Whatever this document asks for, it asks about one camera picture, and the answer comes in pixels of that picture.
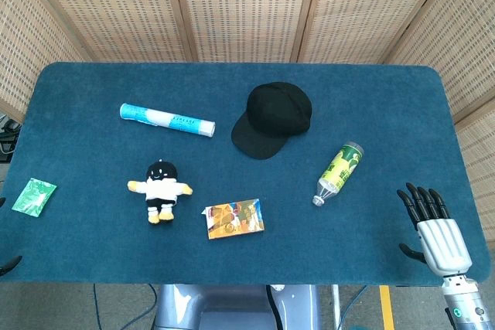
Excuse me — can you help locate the green snack packet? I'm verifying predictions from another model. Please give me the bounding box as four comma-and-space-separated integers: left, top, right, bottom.
11, 177, 58, 216

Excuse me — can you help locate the orange yellow snack box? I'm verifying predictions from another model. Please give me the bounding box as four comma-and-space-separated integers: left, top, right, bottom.
200, 198, 267, 240

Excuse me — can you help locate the woven bamboo screen panel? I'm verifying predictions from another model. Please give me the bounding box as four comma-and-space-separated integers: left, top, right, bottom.
0, 0, 94, 124
381, 0, 495, 244
17, 0, 199, 63
169, 0, 323, 63
289, 0, 457, 64

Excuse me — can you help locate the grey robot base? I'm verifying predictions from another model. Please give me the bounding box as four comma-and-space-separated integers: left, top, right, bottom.
152, 284, 323, 330

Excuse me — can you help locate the plush toy with black hat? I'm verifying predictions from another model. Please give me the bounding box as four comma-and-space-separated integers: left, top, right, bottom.
127, 158, 193, 225

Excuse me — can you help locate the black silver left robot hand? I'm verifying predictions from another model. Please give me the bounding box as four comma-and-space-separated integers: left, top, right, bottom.
0, 196, 23, 277

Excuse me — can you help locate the white table leg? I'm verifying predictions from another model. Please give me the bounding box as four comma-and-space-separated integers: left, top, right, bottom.
331, 285, 342, 330

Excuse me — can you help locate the blue table mat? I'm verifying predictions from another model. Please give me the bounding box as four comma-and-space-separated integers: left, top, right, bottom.
0, 61, 492, 287

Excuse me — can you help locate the blue floor cable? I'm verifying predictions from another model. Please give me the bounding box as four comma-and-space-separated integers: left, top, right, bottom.
118, 284, 157, 330
92, 284, 102, 330

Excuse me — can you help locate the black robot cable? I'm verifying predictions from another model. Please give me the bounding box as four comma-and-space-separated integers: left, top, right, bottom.
265, 285, 282, 330

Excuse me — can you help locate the clear bottle green label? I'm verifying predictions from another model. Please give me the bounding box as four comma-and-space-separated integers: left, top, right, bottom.
312, 141, 366, 207

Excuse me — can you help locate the blue white plastic bag roll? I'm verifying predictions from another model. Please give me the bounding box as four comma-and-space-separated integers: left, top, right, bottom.
118, 102, 217, 139

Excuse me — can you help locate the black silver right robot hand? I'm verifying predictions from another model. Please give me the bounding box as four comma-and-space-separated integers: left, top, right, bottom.
397, 182, 473, 277

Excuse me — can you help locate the black baseball cap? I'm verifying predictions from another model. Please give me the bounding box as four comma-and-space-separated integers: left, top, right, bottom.
230, 81, 312, 161

